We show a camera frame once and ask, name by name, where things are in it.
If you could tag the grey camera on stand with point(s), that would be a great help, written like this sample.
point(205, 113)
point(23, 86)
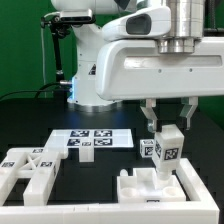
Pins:
point(76, 16)

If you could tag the white corner fence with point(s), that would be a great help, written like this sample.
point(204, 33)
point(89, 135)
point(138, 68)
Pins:
point(201, 209)

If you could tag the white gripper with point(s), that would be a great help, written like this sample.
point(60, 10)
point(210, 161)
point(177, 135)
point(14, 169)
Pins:
point(134, 69)

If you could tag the white chair nut cube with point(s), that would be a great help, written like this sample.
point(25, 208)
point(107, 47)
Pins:
point(146, 147)

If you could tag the black camera stand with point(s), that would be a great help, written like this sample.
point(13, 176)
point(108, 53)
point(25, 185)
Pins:
point(59, 30)

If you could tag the white chair seat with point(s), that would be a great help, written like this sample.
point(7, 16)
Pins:
point(144, 186)

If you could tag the white chair back frame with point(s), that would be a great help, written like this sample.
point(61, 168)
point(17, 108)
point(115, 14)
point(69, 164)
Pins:
point(39, 165)

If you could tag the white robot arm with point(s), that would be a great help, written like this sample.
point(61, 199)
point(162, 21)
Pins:
point(186, 22)

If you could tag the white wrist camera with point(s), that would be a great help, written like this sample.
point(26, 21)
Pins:
point(146, 23)

